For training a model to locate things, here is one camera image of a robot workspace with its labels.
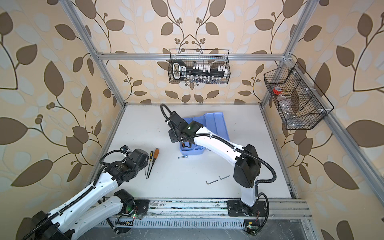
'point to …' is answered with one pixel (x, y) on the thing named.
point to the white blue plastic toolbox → (214, 122)
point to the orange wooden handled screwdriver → (156, 154)
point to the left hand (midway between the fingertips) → (144, 160)
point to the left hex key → (213, 181)
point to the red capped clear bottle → (278, 90)
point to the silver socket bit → (183, 156)
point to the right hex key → (224, 177)
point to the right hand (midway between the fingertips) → (176, 134)
